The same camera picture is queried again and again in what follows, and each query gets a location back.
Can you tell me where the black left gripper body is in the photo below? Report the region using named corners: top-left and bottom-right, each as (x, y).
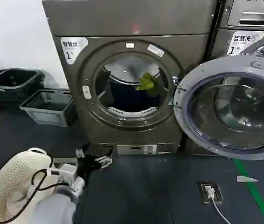
top-left (76, 153), bottom-right (98, 181)

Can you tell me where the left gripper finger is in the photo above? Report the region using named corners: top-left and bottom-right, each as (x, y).
top-left (93, 147), bottom-right (114, 167)
top-left (75, 143), bottom-right (93, 160)

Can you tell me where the grey plastic crate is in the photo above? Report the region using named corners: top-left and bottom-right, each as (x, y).
top-left (19, 89), bottom-right (78, 128)

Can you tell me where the dark blue garment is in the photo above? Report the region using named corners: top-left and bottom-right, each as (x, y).
top-left (109, 78), bottom-right (162, 113)

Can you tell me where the white perforated laundry basket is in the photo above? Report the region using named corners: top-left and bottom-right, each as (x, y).
top-left (0, 147), bottom-right (54, 224)

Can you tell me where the green crumpled garment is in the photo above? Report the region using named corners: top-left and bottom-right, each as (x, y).
top-left (136, 72), bottom-right (163, 98)

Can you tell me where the black plastic bin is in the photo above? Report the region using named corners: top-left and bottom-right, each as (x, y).
top-left (0, 68), bottom-right (45, 104)

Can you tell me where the floor power socket box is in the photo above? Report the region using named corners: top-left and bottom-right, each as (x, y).
top-left (197, 180), bottom-right (223, 204)

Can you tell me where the grey front-load dryer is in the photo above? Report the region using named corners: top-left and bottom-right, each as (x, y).
top-left (42, 0), bottom-right (214, 156)

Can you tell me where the round glass dryer door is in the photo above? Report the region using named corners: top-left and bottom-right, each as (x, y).
top-left (171, 55), bottom-right (264, 161)

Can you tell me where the white floor tape scrap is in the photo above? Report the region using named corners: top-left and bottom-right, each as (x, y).
top-left (236, 175), bottom-right (259, 183)

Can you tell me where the green floor tape line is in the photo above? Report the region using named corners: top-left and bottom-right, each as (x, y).
top-left (233, 158), bottom-right (264, 224)

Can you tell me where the grey washing machine with drawer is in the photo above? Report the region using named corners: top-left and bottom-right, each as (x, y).
top-left (210, 0), bottom-right (264, 61)

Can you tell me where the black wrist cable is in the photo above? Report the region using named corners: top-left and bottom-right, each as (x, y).
top-left (4, 168), bottom-right (61, 224)

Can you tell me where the white plug and cable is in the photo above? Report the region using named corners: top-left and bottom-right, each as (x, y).
top-left (205, 185), bottom-right (231, 224)

